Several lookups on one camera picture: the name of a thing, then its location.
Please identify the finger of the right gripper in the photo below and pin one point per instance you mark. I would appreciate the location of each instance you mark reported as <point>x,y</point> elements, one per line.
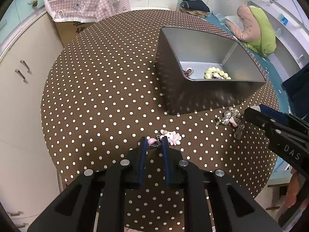
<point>257,118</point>
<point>274,114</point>

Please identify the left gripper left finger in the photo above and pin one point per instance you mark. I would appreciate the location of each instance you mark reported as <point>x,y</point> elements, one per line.
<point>142,159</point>

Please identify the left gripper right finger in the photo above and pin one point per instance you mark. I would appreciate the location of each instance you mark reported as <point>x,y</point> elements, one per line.
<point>165,151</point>

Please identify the right hand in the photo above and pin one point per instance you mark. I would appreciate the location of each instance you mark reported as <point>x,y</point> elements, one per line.
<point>293,189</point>

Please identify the brown polka dot tablecloth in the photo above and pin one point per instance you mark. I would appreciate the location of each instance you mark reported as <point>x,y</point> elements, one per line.
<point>103,95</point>

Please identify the silver metal tin box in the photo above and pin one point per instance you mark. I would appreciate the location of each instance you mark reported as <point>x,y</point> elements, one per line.
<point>199,70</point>

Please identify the green and pink pillow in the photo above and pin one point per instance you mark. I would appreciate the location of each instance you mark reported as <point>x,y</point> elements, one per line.
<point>258,34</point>

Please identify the folded dark clothes stack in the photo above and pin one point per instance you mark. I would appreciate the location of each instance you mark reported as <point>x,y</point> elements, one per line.
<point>195,7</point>

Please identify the cardboard box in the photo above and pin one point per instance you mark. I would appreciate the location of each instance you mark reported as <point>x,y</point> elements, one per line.
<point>69,30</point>

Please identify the pink checkered cloth cover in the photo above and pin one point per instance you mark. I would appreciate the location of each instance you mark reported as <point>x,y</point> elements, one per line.
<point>84,11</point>

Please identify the mint green drawers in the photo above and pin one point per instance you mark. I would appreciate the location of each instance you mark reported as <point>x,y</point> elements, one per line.
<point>17,12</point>

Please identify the beige cabinet with handles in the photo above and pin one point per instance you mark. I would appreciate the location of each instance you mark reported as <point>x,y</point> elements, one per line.
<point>29,179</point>

